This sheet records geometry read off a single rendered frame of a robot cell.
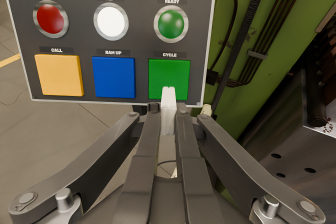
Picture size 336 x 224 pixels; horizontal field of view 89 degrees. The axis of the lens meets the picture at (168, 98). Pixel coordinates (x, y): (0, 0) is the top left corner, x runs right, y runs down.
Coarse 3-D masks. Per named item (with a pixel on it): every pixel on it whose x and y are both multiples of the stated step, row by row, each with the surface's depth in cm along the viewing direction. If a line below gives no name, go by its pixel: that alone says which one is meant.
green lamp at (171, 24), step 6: (168, 12) 28; (174, 12) 28; (162, 18) 28; (168, 18) 28; (174, 18) 28; (180, 18) 28; (162, 24) 28; (168, 24) 28; (174, 24) 28; (180, 24) 28; (162, 30) 29; (168, 30) 29; (174, 30) 29; (180, 30) 29; (168, 36) 29; (174, 36) 29
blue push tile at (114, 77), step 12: (96, 60) 30; (108, 60) 30; (120, 60) 30; (132, 60) 30; (96, 72) 31; (108, 72) 31; (120, 72) 31; (132, 72) 31; (96, 84) 31; (108, 84) 31; (120, 84) 31; (132, 84) 31; (108, 96) 32; (120, 96) 32; (132, 96) 32
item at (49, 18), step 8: (40, 8) 28; (48, 8) 28; (56, 8) 28; (40, 16) 28; (48, 16) 28; (56, 16) 28; (40, 24) 28; (48, 24) 28; (56, 24) 28; (48, 32) 29; (56, 32) 29
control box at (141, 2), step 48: (48, 0) 27; (96, 0) 27; (144, 0) 27; (192, 0) 27; (48, 48) 30; (96, 48) 30; (144, 48) 30; (192, 48) 30; (48, 96) 33; (96, 96) 33; (144, 96) 33; (192, 96) 33
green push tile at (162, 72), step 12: (156, 60) 30; (168, 60) 30; (180, 60) 30; (156, 72) 31; (168, 72) 31; (180, 72) 31; (156, 84) 31; (168, 84) 31; (180, 84) 31; (156, 96) 32; (180, 96) 32
